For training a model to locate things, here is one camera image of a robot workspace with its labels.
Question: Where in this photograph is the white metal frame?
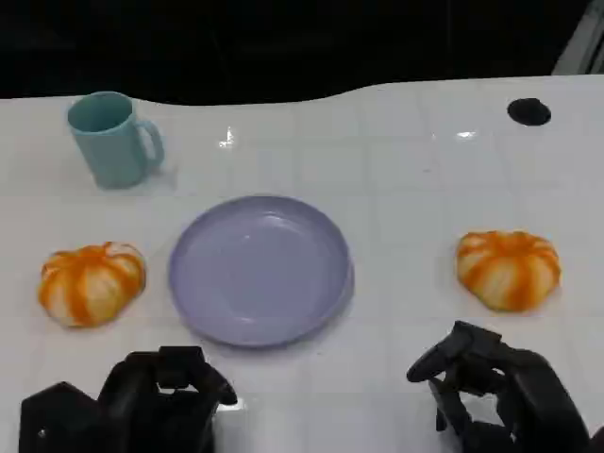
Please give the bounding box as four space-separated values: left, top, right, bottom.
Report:
551 0 604 76

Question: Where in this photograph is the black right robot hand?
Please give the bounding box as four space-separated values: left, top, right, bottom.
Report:
406 320 591 453

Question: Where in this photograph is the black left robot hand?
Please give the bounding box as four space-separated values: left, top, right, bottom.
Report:
98 346 239 453

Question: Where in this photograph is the black round table grommet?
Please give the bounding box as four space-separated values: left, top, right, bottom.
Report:
507 97 552 126

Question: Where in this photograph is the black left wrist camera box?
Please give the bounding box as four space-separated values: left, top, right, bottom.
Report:
18 381 103 453

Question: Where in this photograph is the orange and white bread roll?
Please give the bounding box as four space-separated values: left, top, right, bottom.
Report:
38 241 147 329
455 229 562 312

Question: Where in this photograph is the pale green mug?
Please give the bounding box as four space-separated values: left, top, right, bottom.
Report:
65 91 165 191

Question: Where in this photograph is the lilac plate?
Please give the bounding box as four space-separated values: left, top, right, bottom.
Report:
168 193 355 350

